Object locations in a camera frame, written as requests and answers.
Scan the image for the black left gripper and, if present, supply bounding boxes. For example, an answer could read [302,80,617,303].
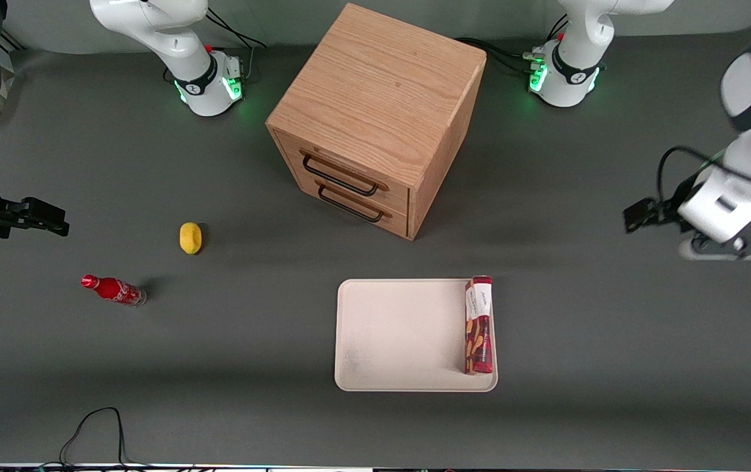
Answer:
[623,174,705,235]

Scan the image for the red cookie box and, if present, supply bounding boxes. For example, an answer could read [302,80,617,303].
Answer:
[464,275,495,376]

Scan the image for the cream plastic tray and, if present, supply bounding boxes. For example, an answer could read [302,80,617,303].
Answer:
[334,278,499,393]

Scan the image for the red cola bottle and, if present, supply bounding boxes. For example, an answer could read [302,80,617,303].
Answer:
[81,274,148,308]

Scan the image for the yellow lemon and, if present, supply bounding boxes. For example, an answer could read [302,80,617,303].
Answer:
[180,222,204,255]

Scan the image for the wooden two-drawer cabinet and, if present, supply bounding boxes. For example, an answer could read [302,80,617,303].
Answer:
[265,2,488,241]

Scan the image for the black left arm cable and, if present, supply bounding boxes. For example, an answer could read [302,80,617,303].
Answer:
[655,145,729,205]

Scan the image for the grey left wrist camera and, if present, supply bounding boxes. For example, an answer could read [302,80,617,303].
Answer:
[678,233,751,262]

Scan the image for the black cable loop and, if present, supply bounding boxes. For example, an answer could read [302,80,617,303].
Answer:
[40,406,153,470]

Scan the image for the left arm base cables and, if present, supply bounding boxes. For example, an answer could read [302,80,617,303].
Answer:
[454,13,570,78]

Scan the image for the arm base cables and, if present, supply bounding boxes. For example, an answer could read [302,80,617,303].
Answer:
[204,5,269,86]
[454,13,570,78]

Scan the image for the wooden drawer with short handle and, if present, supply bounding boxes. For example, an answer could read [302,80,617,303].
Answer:
[280,164,410,239]

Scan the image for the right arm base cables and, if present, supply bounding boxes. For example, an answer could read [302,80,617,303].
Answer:
[204,5,269,86]

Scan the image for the short black drawer handle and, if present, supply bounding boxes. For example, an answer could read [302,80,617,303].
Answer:
[315,180,393,224]

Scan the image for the wooden drawer with long handle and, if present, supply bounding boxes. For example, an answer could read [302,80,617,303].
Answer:
[273,128,412,214]

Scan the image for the long black drawer handle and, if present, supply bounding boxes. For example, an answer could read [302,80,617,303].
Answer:
[300,149,390,198]

